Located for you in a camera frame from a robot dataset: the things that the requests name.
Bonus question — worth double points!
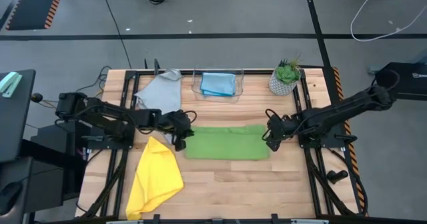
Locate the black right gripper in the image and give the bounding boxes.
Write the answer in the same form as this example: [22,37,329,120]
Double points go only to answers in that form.
[265,115,294,152]

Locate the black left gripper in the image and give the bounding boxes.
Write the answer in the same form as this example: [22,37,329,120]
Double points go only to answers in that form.
[159,109,195,152]

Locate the green microfiber towel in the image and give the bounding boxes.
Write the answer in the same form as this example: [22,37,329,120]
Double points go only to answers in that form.
[185,124,270,161]

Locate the yellow microfiber towel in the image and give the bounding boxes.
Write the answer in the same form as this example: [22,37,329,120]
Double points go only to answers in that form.
[125,136,185,221]

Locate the blue microfiber towel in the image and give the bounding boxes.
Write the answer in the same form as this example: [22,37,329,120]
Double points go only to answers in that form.
[199,72,237,97]

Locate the grey microfiber towel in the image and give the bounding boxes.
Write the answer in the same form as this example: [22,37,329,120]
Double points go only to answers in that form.
[133,69,183,145]

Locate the clear plastic bin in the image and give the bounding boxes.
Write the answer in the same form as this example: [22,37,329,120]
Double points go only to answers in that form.
[191,63,245,104]

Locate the succulent in white patterned pot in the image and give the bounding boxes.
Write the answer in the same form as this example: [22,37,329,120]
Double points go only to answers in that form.
[268,52,303,97]

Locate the black clamp posts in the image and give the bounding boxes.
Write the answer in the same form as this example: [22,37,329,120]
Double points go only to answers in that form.
[143,57,161,75]

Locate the orange black hazard tape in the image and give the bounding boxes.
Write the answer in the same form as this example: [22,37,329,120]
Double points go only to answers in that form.
[332,67,366,215]

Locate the black control box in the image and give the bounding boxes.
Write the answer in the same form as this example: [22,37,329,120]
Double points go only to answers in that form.
[30,119,89,213]

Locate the black equipment case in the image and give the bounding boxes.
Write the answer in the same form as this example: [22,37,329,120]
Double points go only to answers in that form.
[382,62,427,101]

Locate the black side desk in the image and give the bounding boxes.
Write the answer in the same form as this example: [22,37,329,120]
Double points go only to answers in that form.
[0,69,37,163]

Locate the black mouse with blue light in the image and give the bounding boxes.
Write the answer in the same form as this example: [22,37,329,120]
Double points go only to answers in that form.
[0,182,23,218]

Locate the mint green stapler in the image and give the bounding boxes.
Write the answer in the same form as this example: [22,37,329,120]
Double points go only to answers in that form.
[0,71,23,99]

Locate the black mat with orange stripes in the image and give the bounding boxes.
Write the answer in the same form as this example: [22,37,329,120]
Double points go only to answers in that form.
[5,0,66,31]

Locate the black cylinder handle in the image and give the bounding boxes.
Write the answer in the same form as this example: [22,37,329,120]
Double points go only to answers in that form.
[326,168,350,184]

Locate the black aluminium table frame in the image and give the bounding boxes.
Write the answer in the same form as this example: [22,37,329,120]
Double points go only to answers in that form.
[81,69,368,224]

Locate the black cable bundle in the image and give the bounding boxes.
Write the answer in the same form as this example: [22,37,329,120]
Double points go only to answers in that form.
[75,65,113,100]

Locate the thin black floor cable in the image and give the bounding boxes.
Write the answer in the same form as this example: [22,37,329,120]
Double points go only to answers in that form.
[99,0,133,70]

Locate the white floor cable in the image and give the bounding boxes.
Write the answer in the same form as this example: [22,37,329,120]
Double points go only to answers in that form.
[350,0,427,42]

